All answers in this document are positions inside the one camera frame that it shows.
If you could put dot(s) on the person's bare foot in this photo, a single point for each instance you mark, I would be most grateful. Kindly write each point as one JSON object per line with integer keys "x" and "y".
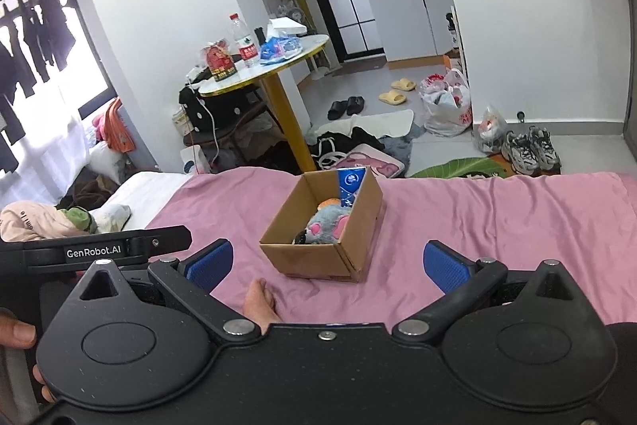
{"x": 259, "y": 305}

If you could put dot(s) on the yellow round table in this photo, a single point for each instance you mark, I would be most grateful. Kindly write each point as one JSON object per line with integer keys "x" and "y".
{"x": 283, "y": 95}

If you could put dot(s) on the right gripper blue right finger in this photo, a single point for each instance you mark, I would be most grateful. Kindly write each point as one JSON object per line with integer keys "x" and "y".
{"x": 445, "y": 267}

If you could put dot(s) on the green leaf floor mat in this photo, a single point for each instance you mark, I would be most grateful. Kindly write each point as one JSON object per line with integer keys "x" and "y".
{"x": 470, "y": 167}

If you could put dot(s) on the grey sneaker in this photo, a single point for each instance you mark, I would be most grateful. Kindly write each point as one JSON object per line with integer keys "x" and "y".
{"x": 517, "y": 151}
{"x": 543, "y": 149}

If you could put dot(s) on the person's left hand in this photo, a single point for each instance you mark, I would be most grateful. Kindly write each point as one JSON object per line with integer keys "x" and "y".
{"x": 18, "y": 335}

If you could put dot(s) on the pink bed sheet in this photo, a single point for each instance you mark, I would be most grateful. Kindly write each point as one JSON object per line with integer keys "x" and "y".
{"x": 585, "y": 221}

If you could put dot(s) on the grey sneaker right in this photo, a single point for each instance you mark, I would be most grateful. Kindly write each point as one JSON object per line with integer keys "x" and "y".
{"x": 543, "y": 149}

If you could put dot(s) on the large white red plastic bag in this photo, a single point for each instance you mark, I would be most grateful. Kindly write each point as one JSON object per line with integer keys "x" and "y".
{"x": 447, "y": 105}

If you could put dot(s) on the left yellow slipper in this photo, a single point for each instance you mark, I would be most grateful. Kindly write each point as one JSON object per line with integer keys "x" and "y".
{"x": 393, "y": 98}

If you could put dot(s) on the right black slipper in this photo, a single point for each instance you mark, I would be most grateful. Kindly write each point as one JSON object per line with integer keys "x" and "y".
{"x": 355, "y": 105}

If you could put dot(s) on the blue tissue pack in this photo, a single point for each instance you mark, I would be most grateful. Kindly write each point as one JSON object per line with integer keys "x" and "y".
{"x": 349, "y": 183}

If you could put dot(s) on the left black slipper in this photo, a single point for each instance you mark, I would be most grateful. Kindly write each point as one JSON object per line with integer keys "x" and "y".
{"x": 337, "y": 109}

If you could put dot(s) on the right yellow slipper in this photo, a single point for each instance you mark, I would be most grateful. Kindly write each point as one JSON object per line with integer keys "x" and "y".
{"x": 404, "y": 85}

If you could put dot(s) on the grey pink fluffy plush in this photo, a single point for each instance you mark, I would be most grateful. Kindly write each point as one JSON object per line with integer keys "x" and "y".
{"x": 325, "y": 227}

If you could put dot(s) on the plastic water bottle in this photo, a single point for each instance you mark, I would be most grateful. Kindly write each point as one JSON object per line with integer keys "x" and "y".
{"x": 247, "y": 46}

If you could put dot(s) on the black slipper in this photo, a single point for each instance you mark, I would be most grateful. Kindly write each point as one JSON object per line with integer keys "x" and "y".
{"x": 337, "y": 109}
{"x": 355, "y": 105}

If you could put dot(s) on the pink bear tote bag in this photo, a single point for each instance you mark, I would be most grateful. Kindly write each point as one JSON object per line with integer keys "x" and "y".
{"x": 380, "y": 163}

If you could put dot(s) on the grey sneaker left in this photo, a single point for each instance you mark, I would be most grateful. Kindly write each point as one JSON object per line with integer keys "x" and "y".
{"x": 517, "y": 151}

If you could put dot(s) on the brown cardboard box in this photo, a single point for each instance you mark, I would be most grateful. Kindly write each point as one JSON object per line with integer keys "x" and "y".
{"x": 345, "y": 260}

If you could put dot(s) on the white kitchen cabinet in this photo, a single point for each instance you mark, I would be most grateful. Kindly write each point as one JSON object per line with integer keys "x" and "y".
{"x": 413, "y": 29}

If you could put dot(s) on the toy hamburger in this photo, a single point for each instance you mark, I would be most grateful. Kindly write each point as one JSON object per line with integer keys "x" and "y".
{"x": 328, "y": 203}

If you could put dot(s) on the white floor mat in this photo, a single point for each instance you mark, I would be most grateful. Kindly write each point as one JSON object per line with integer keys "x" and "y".
{"x": 393, "y": 124}

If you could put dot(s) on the black clothes pile on floor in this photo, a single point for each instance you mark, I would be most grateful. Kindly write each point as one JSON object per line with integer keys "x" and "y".
{"x": 336, "y": 142}

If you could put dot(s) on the black polka dot bag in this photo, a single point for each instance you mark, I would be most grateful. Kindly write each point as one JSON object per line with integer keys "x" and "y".
{"x": 199, "y": 114}

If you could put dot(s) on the red snack bag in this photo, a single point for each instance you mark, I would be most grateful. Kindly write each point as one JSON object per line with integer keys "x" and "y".
{"x": 219, "y": 60}

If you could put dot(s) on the small clear plastic bag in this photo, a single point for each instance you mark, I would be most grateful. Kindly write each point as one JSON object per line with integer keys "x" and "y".
{"x": 489, "y": 134}

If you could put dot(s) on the blue white package on table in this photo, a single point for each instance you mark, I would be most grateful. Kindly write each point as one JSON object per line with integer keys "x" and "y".
{"x": 277, "y": 50}

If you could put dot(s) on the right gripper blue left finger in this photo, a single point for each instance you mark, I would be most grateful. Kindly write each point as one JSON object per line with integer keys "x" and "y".
{"x": 207, "y": 268}

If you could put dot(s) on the yellow slipper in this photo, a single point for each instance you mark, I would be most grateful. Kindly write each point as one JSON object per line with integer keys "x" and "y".
{"x": 404, "y": 85}
{"x": 393, "y": 98}

